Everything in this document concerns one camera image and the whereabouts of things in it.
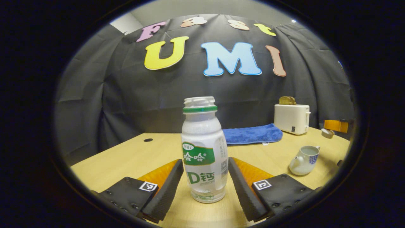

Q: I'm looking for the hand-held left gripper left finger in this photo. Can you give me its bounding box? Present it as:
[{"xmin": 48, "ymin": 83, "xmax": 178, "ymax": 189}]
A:
[{"xmin": 92, "ymin": 159, "xmax": 184, "ymax": 224}]

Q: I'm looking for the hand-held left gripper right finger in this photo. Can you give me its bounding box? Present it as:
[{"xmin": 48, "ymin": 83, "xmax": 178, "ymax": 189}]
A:
[{"xmin": 228, "ymin": 157, "xmax": 318, "ymax": 222}]

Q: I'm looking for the white blue patterned teacup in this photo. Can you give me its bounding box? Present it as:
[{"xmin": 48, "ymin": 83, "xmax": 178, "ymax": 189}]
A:
[{"xmin": 289, "ymin": 145, "xmax": 321, "ymax": 176}]

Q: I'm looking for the white green label water bottle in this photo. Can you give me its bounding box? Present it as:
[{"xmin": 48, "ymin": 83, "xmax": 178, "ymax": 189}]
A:
[{"xmin": 181, "ymin": 97, "xmax": 229, "ymax": 204}]

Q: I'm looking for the white toaster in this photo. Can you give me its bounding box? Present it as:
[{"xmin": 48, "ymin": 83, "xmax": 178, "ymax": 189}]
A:
[{"xmin": 274, "ymin": 104, "xmax": 311, "ymax": 136}]

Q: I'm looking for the blue folded towel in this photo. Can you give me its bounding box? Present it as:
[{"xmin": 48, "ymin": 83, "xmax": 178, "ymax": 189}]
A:
[{"xmin": 222, "ymin": 123, "xmax": 283, "ymax": 145}]

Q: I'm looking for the black backdrop cloth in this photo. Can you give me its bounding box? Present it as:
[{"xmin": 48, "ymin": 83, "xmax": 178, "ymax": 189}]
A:
[{"xmin": 54, "ymin": 14, "xmax": 355, "ymax": 159}]

